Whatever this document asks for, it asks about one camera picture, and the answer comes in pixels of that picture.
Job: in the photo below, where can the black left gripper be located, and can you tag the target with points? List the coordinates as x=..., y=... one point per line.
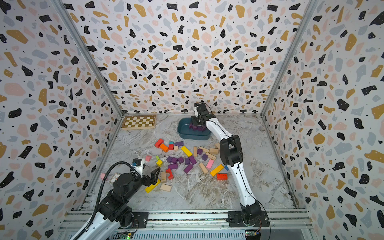
x=153, y=179

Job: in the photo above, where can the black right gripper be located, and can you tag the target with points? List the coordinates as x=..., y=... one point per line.
x=193, y=119

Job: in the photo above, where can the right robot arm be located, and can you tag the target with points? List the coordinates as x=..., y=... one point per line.
x=231, y=154

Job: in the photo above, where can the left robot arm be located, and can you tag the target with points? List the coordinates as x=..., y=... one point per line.
x=113, y=212

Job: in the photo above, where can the teal plastic storage bin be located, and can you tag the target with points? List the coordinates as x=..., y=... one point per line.
x=185, y=133

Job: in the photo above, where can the yellow cube block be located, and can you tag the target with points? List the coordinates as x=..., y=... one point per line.
x=159, y=163

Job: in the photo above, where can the yellow block near gripper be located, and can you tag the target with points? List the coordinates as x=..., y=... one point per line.
x=151, y=187

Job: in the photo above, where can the red arch block front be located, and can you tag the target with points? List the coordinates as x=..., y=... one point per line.
x=171, y=176

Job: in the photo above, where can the natural wood square block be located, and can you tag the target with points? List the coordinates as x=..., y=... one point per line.
x=166, y=188

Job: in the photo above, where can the orange rectangular block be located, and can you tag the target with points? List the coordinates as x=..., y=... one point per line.
x=164, y=148

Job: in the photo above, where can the natural wood flat block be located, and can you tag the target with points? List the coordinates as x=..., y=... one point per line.
x=214, y=151

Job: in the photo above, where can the purple upright rectangular block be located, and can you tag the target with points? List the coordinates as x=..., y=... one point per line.
x=192, y=160

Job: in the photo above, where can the pink rectangular block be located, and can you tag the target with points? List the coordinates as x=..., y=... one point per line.
x=210, y=164

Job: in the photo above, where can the natural wood long plank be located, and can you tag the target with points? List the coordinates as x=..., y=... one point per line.
x=203, y=168

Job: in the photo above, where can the wooden chessboard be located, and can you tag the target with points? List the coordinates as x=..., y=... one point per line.
x=140, y=122

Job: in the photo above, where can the yellow orange long block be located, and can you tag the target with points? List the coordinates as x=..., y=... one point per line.
x=216, y=170

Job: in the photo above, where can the red wedge block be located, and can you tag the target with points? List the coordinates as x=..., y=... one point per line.
x=222, y=177

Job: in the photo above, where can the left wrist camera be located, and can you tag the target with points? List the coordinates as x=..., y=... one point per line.
x=138, y=165

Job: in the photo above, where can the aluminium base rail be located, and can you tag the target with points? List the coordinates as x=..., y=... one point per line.
x=274, y=224

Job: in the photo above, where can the aluminium corner post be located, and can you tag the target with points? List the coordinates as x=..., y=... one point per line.
x=290, y=54

